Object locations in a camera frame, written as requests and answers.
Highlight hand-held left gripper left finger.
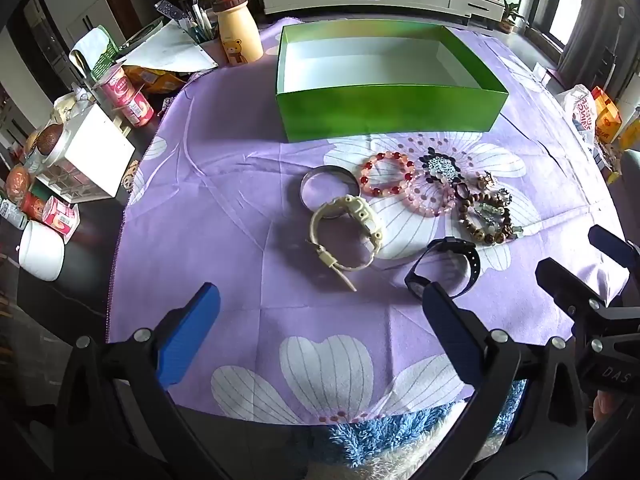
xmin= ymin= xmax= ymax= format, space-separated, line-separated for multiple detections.
xmin=55 ymin=282 xmax=236 ymax=480

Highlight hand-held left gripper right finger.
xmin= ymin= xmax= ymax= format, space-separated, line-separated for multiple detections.
xmin=421 ymin=282 xmax=589 ymax=480

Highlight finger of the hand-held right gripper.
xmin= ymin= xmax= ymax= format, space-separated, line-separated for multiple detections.
xmin=588 ymin=225 xmax=640 ymax=287
xmin=535 ymin=258 xmax=640 ymax=322

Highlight black wrist watch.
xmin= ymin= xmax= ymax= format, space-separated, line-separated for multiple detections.
xmin=404 ymin=236 xmax=482 ymax=301

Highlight pink bead bracelet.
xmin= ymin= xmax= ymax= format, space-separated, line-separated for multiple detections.
xmin=404 ymin=170 xmax=458 ymax=218

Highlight cream wrist watch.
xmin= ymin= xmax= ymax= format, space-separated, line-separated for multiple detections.
xmin=306 ymin=195 xmax=386 ymax=292

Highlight silver bangle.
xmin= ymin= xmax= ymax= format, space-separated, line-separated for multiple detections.
xmin=300 ymin=166 xmax=362 ymax=221

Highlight green cardboard box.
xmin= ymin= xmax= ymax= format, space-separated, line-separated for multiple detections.
xmin=274 ymin=20 xmax=510 ymax=145

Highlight person's right hand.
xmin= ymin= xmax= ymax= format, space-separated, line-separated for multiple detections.
xmin=593 ymin=390 xmax=619 ymax=424

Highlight grey chair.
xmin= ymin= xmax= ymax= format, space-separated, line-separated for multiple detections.
xmin=617 ymin=150 xmax=640 ymax=186

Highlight blue fluffy rug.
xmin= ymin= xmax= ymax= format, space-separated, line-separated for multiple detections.
xmin=320 ymin=385 xmax=526 ymax=461

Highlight orange yellow box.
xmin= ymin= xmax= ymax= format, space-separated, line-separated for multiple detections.
xmin=590 ymin=86 xmax=623 ymax=143

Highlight purple floral cloth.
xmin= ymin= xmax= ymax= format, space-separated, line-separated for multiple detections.
xmin=107 ymin=22 xmax=631 ymax=423

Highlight white plastic bag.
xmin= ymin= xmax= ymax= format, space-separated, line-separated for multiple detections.
xmin=562 ymin=84 xmax=601 ymax=153

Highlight white jar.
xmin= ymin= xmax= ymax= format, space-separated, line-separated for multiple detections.
xmin=18 ymin=220 xmax=67 ymax=281

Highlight pink yogurt cup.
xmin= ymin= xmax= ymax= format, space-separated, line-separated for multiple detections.
xmin=42 ymin=196 xmax=81 ymax=236
xmin=122 ymin=91 xmax=155 ymax=127

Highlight white box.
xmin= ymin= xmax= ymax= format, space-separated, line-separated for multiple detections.
xmin=32 ymin=105 xmax=137 ymax=203

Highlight orange brown ball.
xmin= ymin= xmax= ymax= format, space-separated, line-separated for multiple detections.
xmin=6 ymin=166 xmax=32 ymax=198

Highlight grey curtain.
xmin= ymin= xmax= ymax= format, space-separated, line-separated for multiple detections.
xmin=560 ymin=0 xmax=640 ymax=101

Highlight brown round fruit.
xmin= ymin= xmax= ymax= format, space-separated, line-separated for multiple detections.
xmin=36 ymin=124 xmax=65 ymax=156

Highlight pink snack cans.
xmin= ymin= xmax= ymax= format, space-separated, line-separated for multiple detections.
xmin=97 ymin=64 xmax=135 ymax=108

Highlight orange snack bag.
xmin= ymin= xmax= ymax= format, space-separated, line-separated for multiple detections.
xmin=122 ymin=65 xmax=188 ymax=95

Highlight small potted plant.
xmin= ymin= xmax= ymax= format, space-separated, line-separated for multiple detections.
xmin=500 ymin=0 xmax=523 ymax=35

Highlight white paper sheet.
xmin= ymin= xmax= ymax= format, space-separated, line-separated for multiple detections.
xmin=117 ymin=22 xmax=219 ymax=73

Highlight green carton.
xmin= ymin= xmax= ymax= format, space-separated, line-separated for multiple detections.
xmin=70 ymin=25 xmax=121 ymax=81

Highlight yellow bear bottle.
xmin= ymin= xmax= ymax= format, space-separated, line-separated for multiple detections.
xmin=212 ymin=0 xmax=264 ymax=67

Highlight pen holder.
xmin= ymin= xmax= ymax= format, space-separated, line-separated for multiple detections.
xmin=177 ymin=2 xmax=221 ymax=45

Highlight brown wooden bead bracelet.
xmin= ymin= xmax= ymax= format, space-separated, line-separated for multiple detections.
xmin=457 ymin=195 xmax=523 ymax=247

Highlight red bead bracelet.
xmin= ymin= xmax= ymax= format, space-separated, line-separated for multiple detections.
xmin=359 ymin=151 xmax=417 ymax=198

